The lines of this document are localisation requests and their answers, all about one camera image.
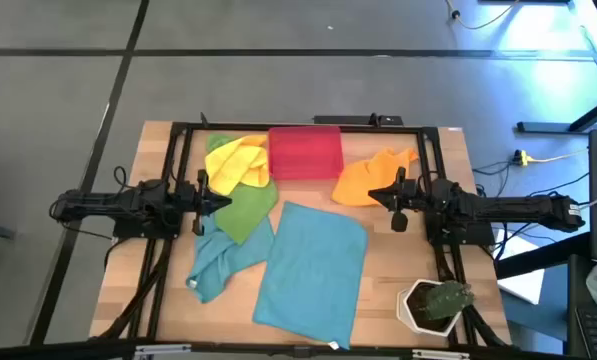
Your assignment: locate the green microfiber towel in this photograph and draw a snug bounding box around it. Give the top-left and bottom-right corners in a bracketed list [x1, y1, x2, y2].
[206, 132, 280, 246]

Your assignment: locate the white floor cable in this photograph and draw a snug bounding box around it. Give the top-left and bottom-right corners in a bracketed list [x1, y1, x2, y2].
[445, 0, 522, 31]

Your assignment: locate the black desk leg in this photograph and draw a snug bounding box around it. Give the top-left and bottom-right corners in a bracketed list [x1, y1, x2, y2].
[515, 92, 597, 135]

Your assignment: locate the yellow power cable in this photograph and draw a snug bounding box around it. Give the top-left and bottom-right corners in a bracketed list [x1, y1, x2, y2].
[530, 147, 590, 165]

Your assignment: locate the yellow microfiber towel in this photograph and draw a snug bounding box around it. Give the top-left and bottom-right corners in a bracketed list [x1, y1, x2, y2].
[204, 133, 272, 197]

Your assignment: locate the silver frame bracket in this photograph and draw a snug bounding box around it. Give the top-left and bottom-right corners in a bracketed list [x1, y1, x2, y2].
[133, 343, 193, 358]
[410, 348, 472, 360]

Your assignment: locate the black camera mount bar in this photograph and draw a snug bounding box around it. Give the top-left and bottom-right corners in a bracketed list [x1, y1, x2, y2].
[312, 113, 405, 128]

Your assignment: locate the white hexagonal plant pot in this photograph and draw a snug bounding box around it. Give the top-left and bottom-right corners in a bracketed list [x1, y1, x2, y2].
[395, 278, 467, 337]

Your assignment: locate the yellow power plug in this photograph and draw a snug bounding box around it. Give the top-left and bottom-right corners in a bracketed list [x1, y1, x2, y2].
[511, 148, 535, 168]

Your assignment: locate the orange microfiber towel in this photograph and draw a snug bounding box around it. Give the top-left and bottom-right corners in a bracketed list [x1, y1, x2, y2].
[331, 147, 421, 208]

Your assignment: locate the white paper sheet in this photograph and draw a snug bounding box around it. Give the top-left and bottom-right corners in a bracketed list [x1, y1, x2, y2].
[495, 228, 547, 306]

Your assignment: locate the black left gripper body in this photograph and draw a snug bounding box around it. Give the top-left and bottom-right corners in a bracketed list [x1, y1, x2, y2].
[173, 180, 200, 221]

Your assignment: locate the black aluminium table frame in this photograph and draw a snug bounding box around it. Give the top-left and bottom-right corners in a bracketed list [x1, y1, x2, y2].
[88, 112, 513, 357]

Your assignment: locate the blue microfiber towel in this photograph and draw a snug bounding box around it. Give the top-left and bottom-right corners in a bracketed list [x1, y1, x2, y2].
[251, 200, 370, 351]
[185, 212, 276, 305]

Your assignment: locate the green cactus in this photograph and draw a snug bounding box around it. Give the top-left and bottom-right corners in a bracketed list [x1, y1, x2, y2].
[423, 279, 476, 322]

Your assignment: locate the black floor cable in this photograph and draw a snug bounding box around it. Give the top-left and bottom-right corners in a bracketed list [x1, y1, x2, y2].
[525, 171, 591, 199]

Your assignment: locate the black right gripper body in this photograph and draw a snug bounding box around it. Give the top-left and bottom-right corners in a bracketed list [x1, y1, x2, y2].
[405, 175, 435, 216]

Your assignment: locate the red plastic basket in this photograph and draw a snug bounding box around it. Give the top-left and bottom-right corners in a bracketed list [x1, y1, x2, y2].
[267, 125, 345, 182]

